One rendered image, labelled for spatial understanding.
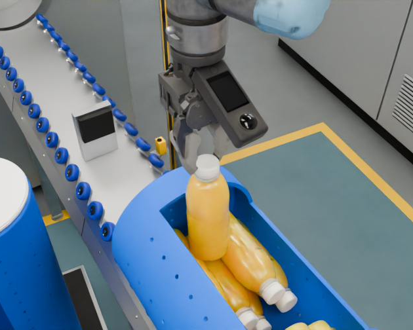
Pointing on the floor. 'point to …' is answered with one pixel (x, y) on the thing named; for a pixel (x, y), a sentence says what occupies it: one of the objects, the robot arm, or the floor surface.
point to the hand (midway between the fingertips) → (206, 164)
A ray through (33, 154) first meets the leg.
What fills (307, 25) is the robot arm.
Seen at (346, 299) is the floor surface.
